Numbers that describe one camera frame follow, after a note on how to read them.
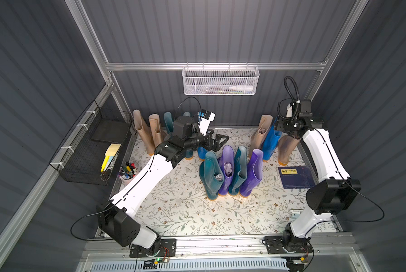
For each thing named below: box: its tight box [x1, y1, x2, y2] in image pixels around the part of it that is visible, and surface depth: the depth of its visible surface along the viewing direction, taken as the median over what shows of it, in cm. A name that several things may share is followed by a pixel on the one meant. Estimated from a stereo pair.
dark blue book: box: [277, 165, 316, 190], surface depth 98 cm
